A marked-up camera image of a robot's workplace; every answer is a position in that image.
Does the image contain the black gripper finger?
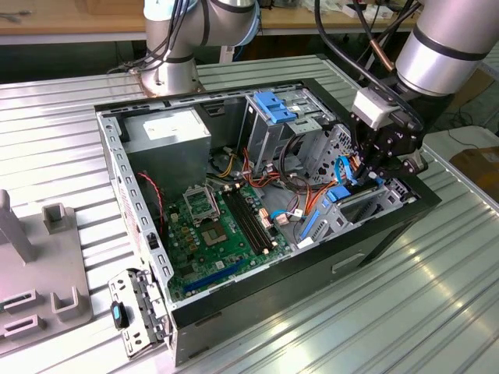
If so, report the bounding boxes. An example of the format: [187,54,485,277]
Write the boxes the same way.
[375,153,430,182]
[356,146,378,189]

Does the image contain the hard disk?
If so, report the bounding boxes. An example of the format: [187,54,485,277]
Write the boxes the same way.
[299,179,385,245]

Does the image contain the grey disk bay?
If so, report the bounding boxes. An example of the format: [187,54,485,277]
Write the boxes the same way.
[298,175,405,250]

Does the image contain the white low table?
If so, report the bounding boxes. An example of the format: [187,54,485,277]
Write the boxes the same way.
[423,125,499,157]

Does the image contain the brown cardboard box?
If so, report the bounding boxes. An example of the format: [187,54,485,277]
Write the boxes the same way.
[449,146,499,196]

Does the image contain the large brown carton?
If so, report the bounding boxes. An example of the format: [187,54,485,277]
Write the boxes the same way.
[451,68,494,112]

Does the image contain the grey optical drive cage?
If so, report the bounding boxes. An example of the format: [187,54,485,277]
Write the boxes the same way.
[237,87,337,177]

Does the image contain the blue drive cage latch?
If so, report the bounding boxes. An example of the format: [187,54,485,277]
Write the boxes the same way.
[252,91,301,125]

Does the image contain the black RAM slot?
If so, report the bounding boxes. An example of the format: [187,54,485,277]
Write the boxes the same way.
[223,186,267,256]
[232,184,275,252]

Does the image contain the white boxes on desk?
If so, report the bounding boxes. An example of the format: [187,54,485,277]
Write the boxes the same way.
[342,2,395,20]

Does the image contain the black open PC case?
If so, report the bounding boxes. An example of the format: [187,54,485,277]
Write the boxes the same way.
[93,76,444,367]

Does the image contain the CPU socket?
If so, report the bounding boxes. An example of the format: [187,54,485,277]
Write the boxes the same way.
[199,221,229,249]

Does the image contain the metal socket cover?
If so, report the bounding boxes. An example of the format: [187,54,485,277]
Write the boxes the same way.
[182,185,218,224]

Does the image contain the green motherboard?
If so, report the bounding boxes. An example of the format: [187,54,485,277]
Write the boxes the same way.
[165,181,294,302]

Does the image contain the blue expansion slot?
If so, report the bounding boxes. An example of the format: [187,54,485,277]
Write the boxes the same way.
[182,259,246,295]

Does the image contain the grey power supply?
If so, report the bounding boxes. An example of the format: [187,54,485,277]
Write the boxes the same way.
[119,107,214,196]

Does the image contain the black and blue latch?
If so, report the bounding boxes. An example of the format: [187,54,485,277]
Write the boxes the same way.
[110,300,130,330]

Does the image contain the grey parts rack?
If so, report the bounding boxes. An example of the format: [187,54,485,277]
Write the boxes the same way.
[0,189,95,348]

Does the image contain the wooden desk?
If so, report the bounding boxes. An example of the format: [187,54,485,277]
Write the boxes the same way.
[0,0,422,47]

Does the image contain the long blue wire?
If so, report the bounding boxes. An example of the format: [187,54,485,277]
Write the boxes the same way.
[333,155,360,189]

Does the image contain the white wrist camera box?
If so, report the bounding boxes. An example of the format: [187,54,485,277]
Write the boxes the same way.
[352,88,395,130]

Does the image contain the orange disk power wire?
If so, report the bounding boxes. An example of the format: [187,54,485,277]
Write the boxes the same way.
[303,153,362,214]

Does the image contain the black looped cable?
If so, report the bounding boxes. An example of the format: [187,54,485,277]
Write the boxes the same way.
[278,135,313,192]

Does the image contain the orange red wire bundle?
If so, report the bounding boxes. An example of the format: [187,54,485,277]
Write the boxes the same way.
[239,146,285,191]

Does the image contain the yellow wire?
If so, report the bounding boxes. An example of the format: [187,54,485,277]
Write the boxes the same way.
[216,152,236,179]

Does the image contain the red black fan wire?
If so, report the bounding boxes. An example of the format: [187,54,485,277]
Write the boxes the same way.
[136,171,168,235]

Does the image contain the silver hinged slot bracket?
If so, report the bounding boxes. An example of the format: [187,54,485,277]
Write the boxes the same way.
[107,267,173,360]

